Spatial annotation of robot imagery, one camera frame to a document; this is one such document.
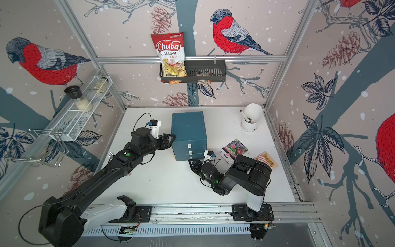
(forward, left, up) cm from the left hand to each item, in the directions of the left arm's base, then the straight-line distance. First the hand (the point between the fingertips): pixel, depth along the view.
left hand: (174, 134), depth 78 cm
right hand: (-7, -7, -17) cm, 20 cm away
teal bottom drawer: (-4, -5, -19) cm, 20 cm away
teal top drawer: (-4, -8, -4) cm, 9 cm away
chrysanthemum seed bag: (+1, -32, -22) cm, 39 cm away
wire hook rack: (-12, +54, +6) cm, 56 cm away
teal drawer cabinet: (+6, -7, -1) cm, 9 cm away
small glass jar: (+25, +43, +12) cm, 51 cm away
